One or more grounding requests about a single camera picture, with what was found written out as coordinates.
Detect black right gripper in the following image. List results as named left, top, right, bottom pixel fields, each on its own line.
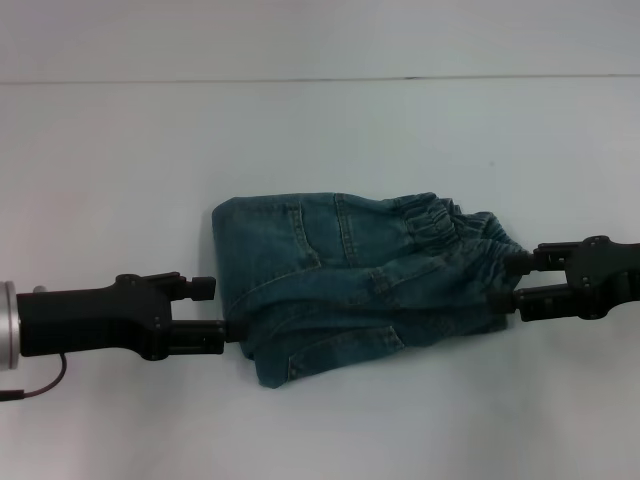
left=488, top=234, right=640, bottom=323

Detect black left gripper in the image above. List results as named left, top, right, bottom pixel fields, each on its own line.
left=16, top=271, right=250, bottom=362

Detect blue denim shorts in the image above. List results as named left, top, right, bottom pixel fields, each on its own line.
left=210, top=191, right=531, bottom=389

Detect dark thin cable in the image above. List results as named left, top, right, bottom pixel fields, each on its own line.
left=0, top=352, right=70, bottom=400

